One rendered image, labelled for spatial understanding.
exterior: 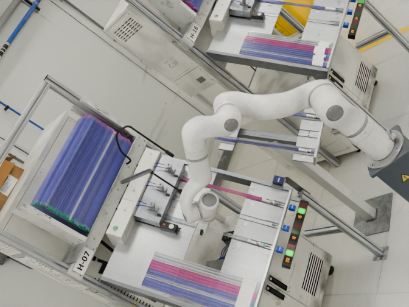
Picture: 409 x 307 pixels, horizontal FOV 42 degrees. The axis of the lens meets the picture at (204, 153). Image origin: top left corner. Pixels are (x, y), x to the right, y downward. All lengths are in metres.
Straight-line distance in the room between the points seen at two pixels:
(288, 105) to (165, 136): 2.65
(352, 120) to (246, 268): 0.81
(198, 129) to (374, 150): 0.72
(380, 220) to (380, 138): 1.02
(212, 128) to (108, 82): 2.57
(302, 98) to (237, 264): 0.81
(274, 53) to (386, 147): 1.10
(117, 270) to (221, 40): 1.50
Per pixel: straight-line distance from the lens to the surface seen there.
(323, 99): 2.06
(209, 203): 2.24
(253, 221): 2.55
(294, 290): 2.99
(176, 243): 2.53
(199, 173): 2.17
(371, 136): 2.24
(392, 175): 2.35
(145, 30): 3.27
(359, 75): 3.81
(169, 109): 4.73
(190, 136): 2.08
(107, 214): 2.58
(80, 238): 2.47
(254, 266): 2.46
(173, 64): 3.41
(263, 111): 2.07
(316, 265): 3.12
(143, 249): 2.55
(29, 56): 4.34
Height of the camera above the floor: 2.12
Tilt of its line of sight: 23 degrees down
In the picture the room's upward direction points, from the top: 55 degrees counter-clockwise
